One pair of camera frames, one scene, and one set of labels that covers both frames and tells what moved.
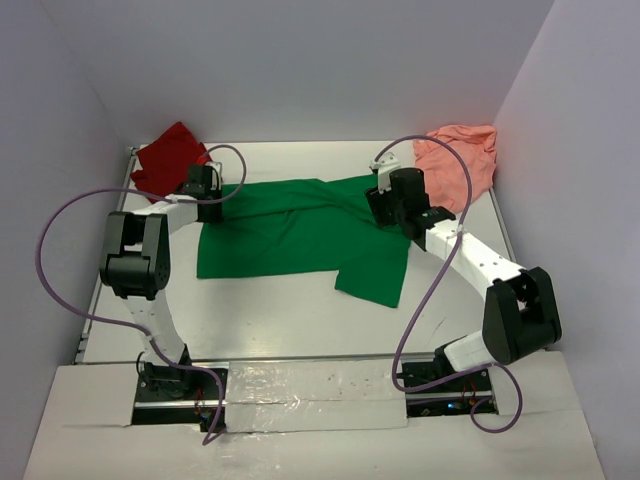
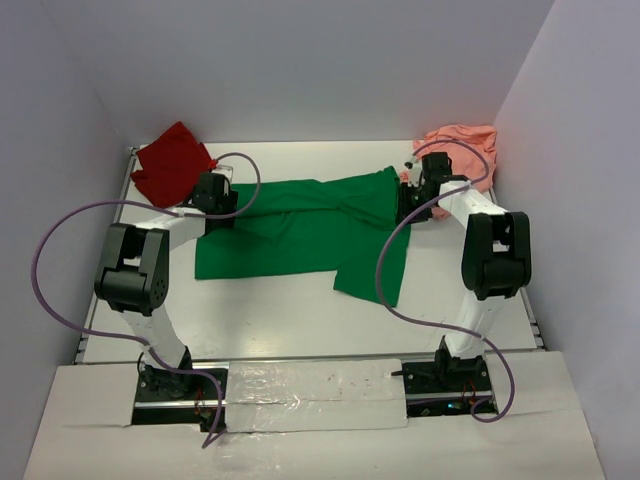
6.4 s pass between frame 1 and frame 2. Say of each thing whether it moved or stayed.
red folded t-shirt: stayed
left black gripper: moved
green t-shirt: stayed
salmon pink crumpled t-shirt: stayed
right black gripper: moved
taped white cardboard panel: stayed
